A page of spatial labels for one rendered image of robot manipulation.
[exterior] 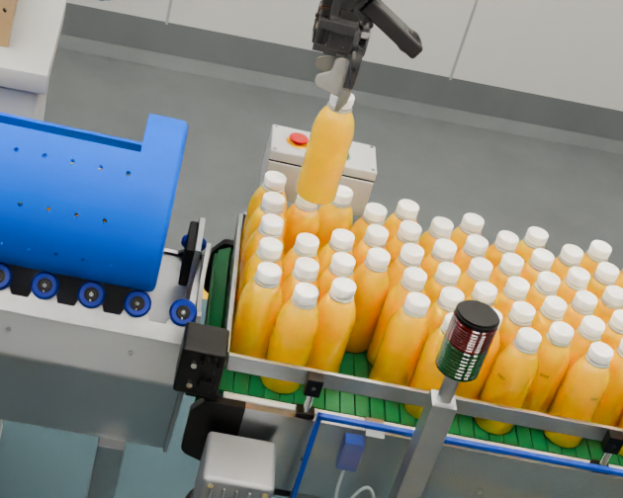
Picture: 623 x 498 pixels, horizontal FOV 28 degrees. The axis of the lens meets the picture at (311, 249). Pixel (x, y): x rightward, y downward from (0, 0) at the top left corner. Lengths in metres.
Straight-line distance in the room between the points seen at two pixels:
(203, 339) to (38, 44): 0.69
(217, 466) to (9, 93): 0.78
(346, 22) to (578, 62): 3.28
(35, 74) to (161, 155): 0.40
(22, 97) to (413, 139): 2.76
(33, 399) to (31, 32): 0.68
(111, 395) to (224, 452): 0.27
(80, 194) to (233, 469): 0.48
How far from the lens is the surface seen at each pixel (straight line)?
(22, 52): 2.29
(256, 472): 1.94
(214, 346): 1.92
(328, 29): 1.90
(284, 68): 4.94
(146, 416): 2.18
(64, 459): 3.11
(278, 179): 2.18
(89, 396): 2.16
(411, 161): 4.68
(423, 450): 1.84
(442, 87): 5.06
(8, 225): 1.93
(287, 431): 2.02
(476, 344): 1.70
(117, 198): 1.90
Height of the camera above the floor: 2.21
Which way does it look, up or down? 33 degrees down
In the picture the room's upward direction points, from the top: 16 degrees clockwise
